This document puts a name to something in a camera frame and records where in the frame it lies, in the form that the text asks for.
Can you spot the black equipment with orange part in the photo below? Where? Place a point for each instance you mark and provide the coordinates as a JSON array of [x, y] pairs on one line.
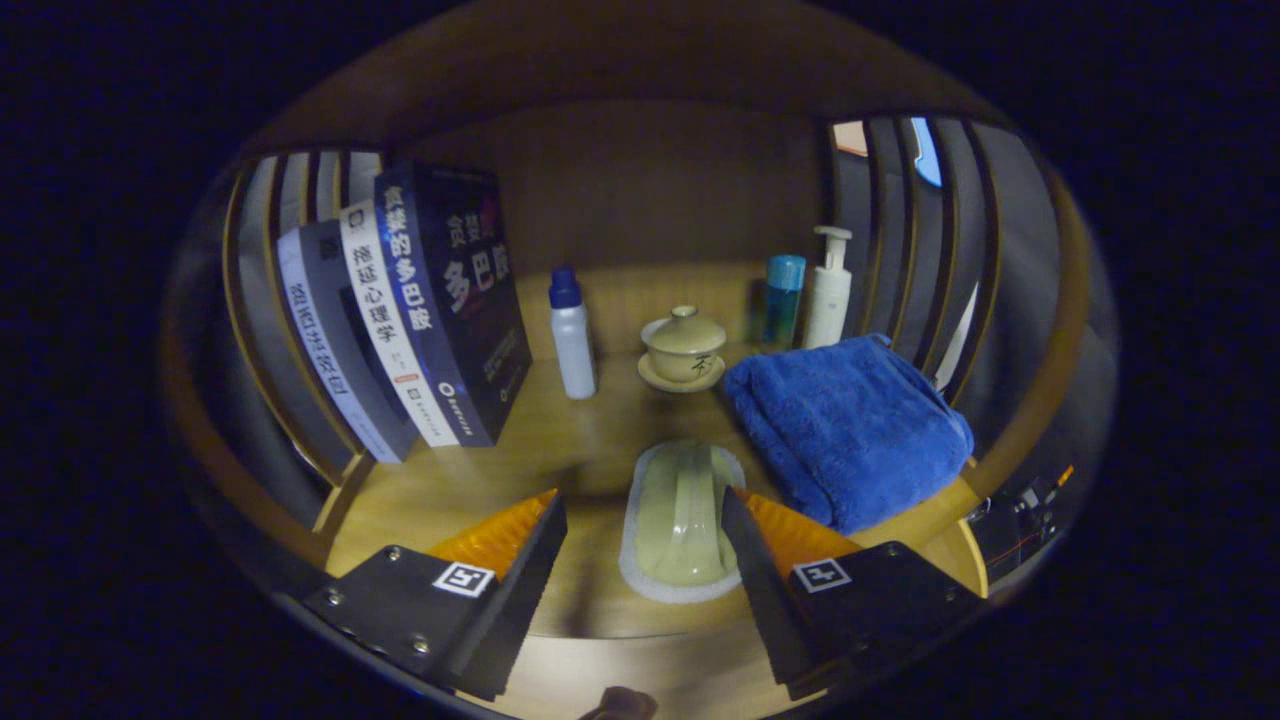
[[1015, 530]]

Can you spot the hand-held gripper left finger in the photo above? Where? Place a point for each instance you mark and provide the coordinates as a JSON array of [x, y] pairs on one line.
[[520, 595]]

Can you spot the dark navy book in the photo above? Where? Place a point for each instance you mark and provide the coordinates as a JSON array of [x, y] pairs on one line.
[[470, 300]]

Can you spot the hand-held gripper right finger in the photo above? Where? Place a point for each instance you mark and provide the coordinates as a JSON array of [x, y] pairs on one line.
[[768, 595]]

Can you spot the wooden cabinet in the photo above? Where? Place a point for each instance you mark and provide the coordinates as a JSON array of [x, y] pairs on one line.
[[650, 180]]

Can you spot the teal bottle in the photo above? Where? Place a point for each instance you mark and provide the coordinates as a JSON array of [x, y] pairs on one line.
[[783, 300]]

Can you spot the white bottle with blue cap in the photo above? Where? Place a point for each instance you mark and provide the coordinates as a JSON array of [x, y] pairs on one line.
[[572, 345]]

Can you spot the white pump bottle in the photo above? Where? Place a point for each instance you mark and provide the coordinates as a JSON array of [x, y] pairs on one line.
[[828, 300]]

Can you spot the green scrub brush white pad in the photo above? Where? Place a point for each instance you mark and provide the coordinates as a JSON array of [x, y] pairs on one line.
[[680, 520]]

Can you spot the beige lidded teacup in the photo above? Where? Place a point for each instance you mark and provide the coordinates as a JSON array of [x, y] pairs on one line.
[[683, 345]]

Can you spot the folded blue towel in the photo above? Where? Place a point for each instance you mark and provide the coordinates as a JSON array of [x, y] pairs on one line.
[[850, 430]]

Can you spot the white book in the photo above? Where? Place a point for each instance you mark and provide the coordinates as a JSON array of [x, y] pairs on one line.
[[385, 320]]

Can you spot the wooden countertop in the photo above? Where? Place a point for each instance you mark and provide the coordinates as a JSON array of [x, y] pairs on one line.
[[560, 440]]

